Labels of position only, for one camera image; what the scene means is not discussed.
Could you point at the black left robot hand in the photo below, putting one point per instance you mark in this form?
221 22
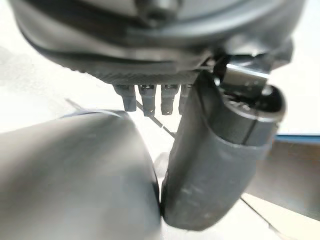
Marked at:
205 160

